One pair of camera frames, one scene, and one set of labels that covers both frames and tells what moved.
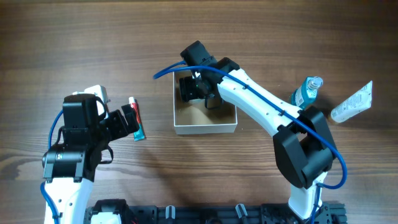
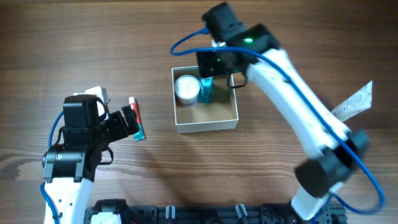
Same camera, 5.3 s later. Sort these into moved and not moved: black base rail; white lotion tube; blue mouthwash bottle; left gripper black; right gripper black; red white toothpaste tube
Moved: right gripper black; blue mouthwash bottle
Not moved: black base rail; white lotion tube; left gripper black; red white toothpaste tube
